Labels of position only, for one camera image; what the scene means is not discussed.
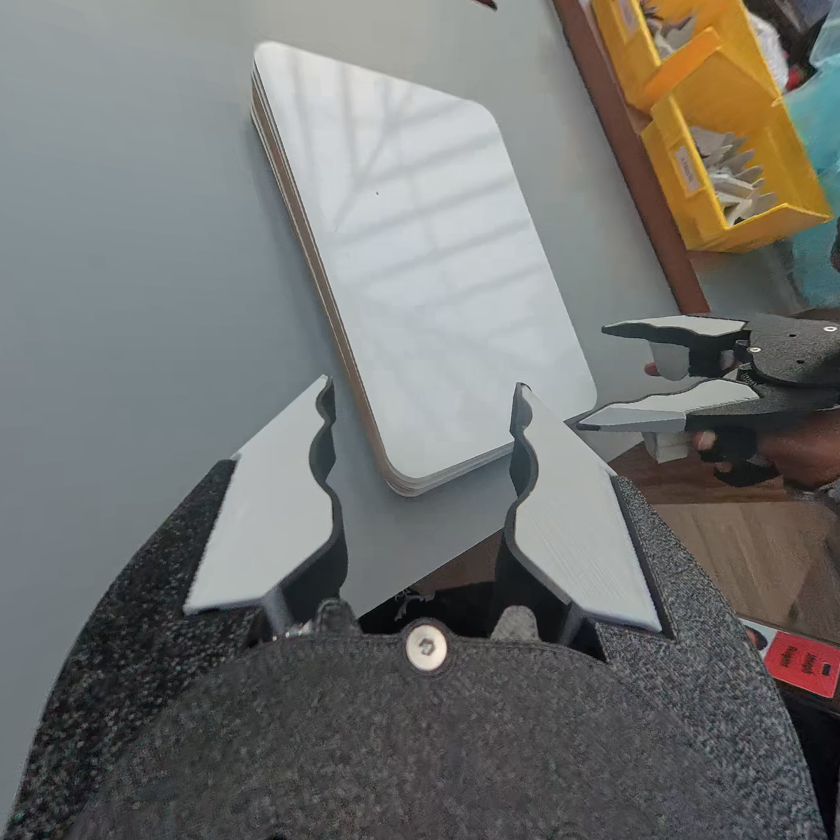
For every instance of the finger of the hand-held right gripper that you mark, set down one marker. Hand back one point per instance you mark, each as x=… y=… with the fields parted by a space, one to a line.
x=669 y=410
x=682 y=330

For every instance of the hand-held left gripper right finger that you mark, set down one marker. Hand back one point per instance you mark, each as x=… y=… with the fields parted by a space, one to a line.
x=577 y=544

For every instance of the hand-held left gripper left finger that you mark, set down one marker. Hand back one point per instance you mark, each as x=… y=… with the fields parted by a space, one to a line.
x=269 y=531

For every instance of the stack of white boards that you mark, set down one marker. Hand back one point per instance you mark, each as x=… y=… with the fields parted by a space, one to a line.
x=426 y=262

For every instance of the person's right hand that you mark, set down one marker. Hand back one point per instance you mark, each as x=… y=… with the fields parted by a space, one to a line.
x=807 y=453

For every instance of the teal plastic bag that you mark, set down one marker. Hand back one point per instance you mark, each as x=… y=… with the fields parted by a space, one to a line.
x=817 y=262

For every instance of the pile of grey plastic parts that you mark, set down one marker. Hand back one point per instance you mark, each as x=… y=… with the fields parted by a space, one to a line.
x=728 y=177
x=669 y=33

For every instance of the yellow parts bins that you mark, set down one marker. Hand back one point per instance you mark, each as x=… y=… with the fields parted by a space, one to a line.
x=630 y=151

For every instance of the red badge card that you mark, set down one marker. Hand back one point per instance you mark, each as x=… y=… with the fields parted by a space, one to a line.
x=804 y=663

